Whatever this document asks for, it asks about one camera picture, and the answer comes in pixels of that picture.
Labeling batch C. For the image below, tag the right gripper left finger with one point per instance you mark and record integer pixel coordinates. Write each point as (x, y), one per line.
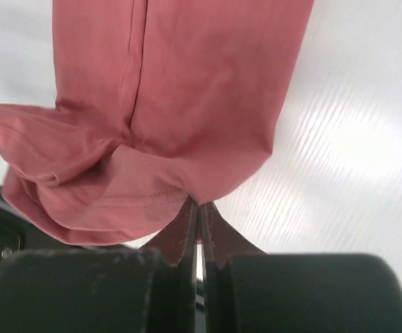
(150, 289)

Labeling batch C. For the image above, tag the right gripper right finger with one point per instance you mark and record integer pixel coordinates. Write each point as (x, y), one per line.
(247, 290)

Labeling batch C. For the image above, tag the salmon pink t shirt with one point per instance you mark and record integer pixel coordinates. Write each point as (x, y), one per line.
(157, 102)

